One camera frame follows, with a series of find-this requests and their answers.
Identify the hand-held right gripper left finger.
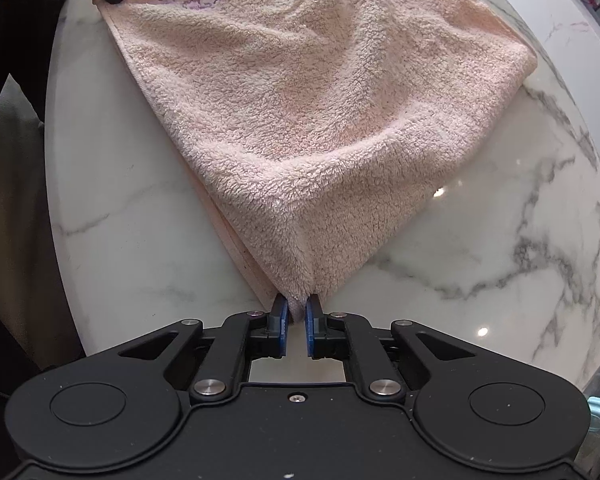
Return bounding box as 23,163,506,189
117,292,290,402

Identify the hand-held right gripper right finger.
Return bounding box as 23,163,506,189
305,294,476,401

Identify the pink fluffy towel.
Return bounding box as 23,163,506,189
97,0,539,322

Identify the white marble TV console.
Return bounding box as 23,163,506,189
500,0,600,161

